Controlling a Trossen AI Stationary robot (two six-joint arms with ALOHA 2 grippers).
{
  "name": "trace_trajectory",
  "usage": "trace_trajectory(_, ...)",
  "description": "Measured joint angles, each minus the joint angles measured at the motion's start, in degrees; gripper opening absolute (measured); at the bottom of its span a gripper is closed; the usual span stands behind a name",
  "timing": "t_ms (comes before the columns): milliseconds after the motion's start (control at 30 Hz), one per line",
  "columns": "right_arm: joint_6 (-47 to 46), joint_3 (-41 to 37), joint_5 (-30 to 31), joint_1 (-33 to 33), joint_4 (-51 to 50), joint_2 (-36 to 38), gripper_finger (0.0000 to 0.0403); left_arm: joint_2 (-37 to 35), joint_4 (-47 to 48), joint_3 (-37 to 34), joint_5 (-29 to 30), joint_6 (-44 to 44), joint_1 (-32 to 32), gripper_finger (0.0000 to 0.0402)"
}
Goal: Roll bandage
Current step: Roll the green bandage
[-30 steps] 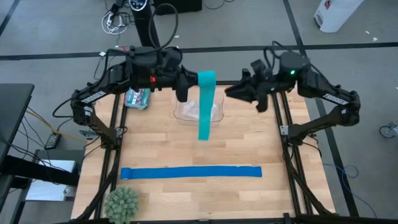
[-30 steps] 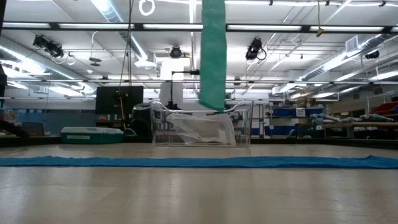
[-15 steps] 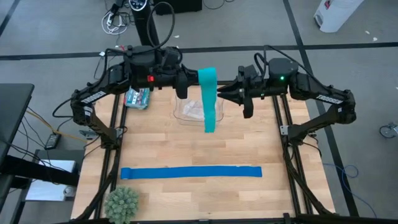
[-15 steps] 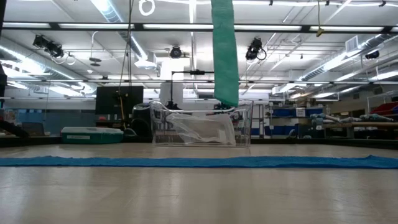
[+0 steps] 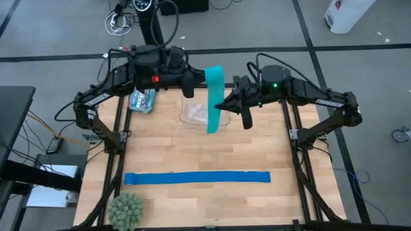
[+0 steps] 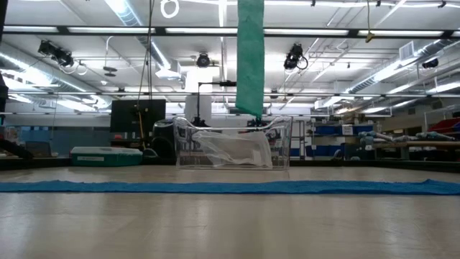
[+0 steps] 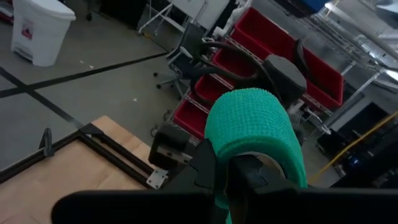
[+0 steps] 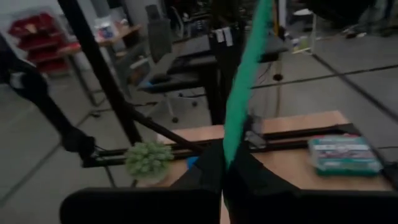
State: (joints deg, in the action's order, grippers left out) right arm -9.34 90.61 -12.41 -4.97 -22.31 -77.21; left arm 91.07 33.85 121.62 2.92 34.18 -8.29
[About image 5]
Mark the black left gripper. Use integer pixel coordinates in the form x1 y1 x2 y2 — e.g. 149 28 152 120
159 62 206 99

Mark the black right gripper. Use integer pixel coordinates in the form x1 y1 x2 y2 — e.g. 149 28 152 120
214 75 266 130

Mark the teal elastic bandage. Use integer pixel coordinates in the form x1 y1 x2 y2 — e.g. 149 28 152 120
204 65 225 135

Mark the teal bandage package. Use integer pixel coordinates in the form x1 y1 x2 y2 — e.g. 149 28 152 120
128 88 157 114

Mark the blue elastic bandage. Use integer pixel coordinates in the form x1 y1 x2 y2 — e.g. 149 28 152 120
124 171 272 186

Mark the clear plastic bag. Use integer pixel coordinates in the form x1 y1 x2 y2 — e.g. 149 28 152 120
188 103 225 126

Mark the clear plastic container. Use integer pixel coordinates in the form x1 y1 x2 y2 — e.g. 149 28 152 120
179 92 232 132

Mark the black box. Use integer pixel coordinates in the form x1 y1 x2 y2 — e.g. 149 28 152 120
159 0 209 16

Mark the black tower fan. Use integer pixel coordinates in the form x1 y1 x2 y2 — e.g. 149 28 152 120
133 0 165 47

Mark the white power strip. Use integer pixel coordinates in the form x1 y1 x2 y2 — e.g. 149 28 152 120
105 11 133 37

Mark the white trash bin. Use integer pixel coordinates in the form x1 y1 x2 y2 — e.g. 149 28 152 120
323 0 376 35

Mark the green spiky ball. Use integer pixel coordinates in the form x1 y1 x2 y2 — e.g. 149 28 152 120
107 191 144 231

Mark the black power adapter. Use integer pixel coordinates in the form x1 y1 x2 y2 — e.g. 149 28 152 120
46 137 64 155

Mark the grey caster wheel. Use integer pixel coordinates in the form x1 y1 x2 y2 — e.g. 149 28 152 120
391 126 411 144

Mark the black overhead crossbar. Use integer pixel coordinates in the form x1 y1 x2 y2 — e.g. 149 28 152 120
57 221 411 231

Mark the black desk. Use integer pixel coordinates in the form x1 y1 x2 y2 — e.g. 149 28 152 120
0 85 83 231

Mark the white box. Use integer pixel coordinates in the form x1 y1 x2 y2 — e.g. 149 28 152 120
26 164 80 209

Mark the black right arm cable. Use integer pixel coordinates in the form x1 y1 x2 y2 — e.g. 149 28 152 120
245 52 324 94

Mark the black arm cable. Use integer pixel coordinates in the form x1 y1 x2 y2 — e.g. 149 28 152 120
245 52 324 94
150 0 180 49

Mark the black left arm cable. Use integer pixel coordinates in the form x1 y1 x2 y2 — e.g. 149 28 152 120
150 0 180 49

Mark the blue floor cable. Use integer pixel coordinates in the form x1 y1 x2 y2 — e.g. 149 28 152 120
333 168 391 225

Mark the yellow floor cable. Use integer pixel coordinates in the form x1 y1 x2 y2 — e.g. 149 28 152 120
27 112 92 148

